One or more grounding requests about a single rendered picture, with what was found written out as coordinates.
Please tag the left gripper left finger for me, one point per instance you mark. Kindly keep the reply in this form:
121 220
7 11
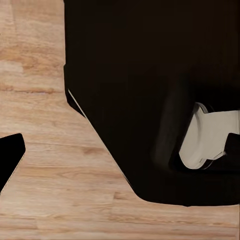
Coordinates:
12 149

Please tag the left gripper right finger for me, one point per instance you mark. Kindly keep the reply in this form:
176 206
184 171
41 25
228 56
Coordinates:
232 148

